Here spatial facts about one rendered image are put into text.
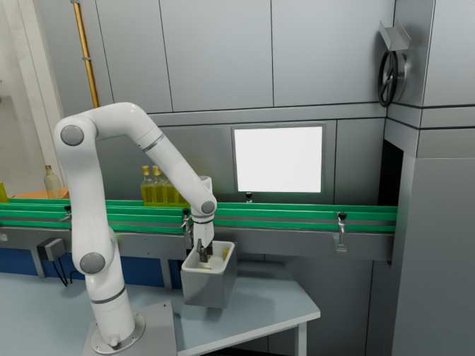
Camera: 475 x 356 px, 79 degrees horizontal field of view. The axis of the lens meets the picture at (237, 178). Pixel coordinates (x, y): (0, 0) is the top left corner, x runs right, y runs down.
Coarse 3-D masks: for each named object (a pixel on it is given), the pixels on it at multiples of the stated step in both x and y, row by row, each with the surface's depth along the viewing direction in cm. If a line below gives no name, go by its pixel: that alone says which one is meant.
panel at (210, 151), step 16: (176, 128) 145; (192, 128) 141; (208, 128) 139; (224, 128) 137; (240, 128) 136; (256, 128) 134; (272, 128) 133; (176, 144) 145; (192, 144) 143; (208, 144) 142; (224, 144) 140; (192, 160) 146; (208, 160) 144; (224, 160) 142; (160, 176) 152; (208, 176) 147; (224, 176) 145; (224, 192) 147; (240, 192) 146; (256, 192) 144; (272, 192) 142; (288, 192) 140; (304, 192) 139; (320, 192) 137
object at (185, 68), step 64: (64, 0) 138; (128, 0) 132; (192, 0) 126; (256, 0) 121; (320, 0) 116; (384, 0) 112; (64, 64) 148; (128, 64) 141; (192, 64) 135; (256, 64) 129; (320, 64) 123; (384, 128) 126; (128, 192) 163; (384, 192) 134; (256, 256) 158
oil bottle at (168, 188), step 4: (164, 184) 137; (168, 184) 136; (164, 188) 137; (168, 188) 137; (172, 188) 136; (164, 192) 138; (168, 192) 137; (172, 192) 137; (164, 196) 139; (168, 196) 138; (172, 196) 138; (168, 200) 139; (172, 200) 138; (168, 204) 139; (172, 204) 139
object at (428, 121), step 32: (416, 0) 91; (448, 0) 78; (416, 32) 91; (448, 32) 80; (416, 64) 91; (448, 64) 83; (416, 96) 91; (448, 96) 85; (416, 128) 91; (448, 128) 88
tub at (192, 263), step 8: (216, 248) 129; (224, 248) 128; (232, 248) 123; (192, 256) 121; (216, 256) 130; (184, 264) 114; (192, 264) 120; (200, 264) 125; (208, 264) 125; (216, 264) 124; (224, 264) 112; (200, 272) 109; (208, 272) 108; (216, 272) 108
